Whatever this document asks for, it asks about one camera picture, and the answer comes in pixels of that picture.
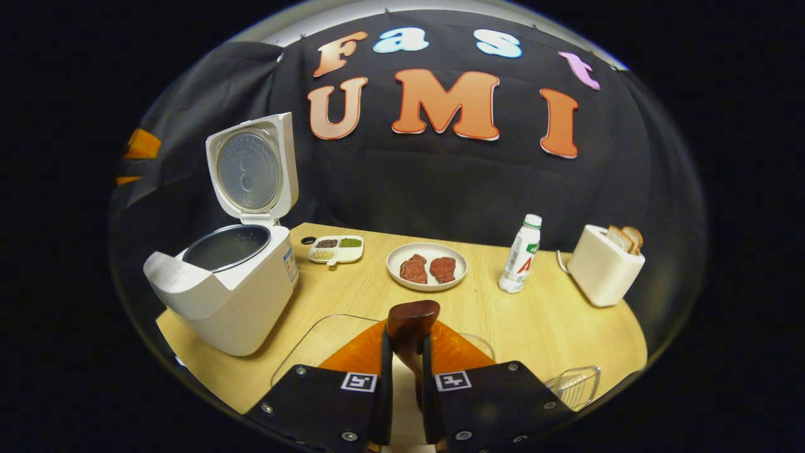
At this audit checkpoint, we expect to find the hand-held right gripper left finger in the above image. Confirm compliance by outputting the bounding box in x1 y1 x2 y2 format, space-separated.
244 321 394 453

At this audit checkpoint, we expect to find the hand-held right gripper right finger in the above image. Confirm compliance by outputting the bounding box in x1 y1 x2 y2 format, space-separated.
421 320 576 453

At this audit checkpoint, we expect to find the brown wooden spoon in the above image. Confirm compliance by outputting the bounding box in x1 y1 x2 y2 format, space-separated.
386 300 441 413

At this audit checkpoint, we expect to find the metal wire chopstick holder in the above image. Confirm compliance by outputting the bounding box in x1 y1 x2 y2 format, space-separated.
545 366 602 412

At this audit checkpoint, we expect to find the white rice cooker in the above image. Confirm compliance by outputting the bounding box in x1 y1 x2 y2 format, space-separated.
143 112 300 357

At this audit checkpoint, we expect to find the red meat piece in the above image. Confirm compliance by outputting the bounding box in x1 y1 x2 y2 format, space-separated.
430 256 457 284
400 254 428 284

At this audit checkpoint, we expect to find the white divided bean dish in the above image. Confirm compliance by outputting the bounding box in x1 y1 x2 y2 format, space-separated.
308 235 365 267

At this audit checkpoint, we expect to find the white round plate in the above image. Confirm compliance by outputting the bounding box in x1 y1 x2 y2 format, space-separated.
386 242 469 292

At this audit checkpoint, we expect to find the white drink bottle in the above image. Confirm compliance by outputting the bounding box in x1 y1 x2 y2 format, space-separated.
498 214 543 294

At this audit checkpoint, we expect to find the white toaster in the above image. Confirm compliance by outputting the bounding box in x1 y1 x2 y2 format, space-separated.
557 224 646 308

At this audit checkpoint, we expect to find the black backdrop cloth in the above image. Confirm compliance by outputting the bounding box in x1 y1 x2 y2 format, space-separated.
110 9 705 328

